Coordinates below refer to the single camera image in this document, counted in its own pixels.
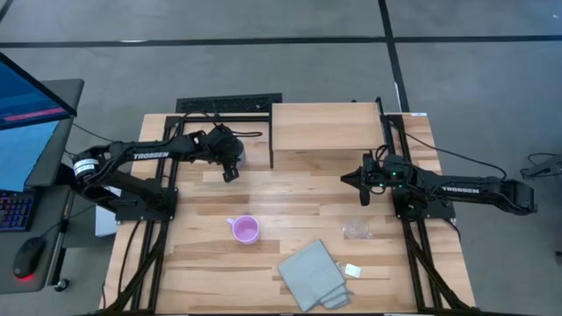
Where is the pink plastic mug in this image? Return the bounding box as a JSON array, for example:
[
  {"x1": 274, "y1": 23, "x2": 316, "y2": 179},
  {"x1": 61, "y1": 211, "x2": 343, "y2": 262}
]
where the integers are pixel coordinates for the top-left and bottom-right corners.
[{"x1": 226, "y1": 214, "x2": 261, "y2": 246}]

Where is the backlit computer keyboard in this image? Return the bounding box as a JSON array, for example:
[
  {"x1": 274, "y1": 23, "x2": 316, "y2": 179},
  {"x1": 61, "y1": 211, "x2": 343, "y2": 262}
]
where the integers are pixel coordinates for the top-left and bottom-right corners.
[{"x1": 0, "y1": 189, "x2": 37, "y2": 233}]

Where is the long black arm cable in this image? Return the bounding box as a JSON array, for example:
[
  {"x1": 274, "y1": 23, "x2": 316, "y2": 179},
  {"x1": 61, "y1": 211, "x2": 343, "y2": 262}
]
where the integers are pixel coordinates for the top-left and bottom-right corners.
[{"x1": 387, "y1": 120, "x2": 508, "y2": 181}]

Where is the grey computer desk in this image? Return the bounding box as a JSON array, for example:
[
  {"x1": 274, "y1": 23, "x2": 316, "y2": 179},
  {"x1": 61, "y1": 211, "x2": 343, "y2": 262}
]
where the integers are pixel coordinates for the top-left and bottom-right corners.
[{"x1": 0, "y1": 78, "x2": 85, "y2": 295}]

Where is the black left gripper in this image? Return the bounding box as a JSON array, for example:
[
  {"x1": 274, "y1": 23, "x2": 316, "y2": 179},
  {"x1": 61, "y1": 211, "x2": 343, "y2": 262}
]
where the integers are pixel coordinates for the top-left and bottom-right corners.
[{"x1": 203, "y1": 124, "x2": 246, "y2": 183}]

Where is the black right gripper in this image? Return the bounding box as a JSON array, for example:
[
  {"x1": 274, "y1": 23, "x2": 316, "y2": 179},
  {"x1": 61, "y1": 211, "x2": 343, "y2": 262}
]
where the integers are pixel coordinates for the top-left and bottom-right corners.
[{"x1": 340, "y1": 150, "x2": 407, "y2": 208}]

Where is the computer monitor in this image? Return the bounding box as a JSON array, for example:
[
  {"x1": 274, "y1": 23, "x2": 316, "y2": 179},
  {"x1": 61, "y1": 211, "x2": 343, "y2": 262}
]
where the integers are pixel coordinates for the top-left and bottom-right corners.
[{"x1": 0, "y1": 51, "x2": 78, "y2": 192}]

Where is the black device on floor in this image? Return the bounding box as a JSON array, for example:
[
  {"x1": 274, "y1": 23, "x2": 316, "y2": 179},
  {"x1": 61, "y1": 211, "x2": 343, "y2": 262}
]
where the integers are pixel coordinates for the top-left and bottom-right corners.
[{"x1": 520, "y1": 152, "x2": 562, "y2": 182}]

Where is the black aluminium table frame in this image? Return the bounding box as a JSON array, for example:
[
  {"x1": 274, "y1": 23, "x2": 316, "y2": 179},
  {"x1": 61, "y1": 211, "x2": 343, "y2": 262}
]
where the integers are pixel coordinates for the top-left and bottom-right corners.
[{"x1": 98, "y1": 98, "x2": 479, "y2": 316}]

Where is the black computer mouse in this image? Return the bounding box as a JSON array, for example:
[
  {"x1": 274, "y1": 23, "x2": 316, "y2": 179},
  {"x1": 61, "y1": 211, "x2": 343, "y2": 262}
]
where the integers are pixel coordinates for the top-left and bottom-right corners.
[{"x1": 11, "y1": 236, "x2": 47, "y2": 280}]

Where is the grey folded waffle cloth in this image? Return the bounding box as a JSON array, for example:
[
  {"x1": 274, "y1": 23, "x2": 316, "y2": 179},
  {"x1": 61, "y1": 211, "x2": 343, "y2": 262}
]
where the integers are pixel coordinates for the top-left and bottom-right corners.
[{"x1": 277, "y1": 239, "x2": 355, "y2": 313}]

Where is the white box under table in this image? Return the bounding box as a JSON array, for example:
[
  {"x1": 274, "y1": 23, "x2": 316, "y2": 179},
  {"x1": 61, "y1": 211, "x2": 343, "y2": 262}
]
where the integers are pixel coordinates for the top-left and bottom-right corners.
[{"x1": 94, "y1": 185, "x2": 122, "y2": 239}]

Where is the wooden box platform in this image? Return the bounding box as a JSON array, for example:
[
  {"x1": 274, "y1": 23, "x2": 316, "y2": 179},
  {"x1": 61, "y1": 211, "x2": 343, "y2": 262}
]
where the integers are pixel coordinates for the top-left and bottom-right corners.
[{"x1": 268, "y1": 98, "x2": 386, "y2": 170}]

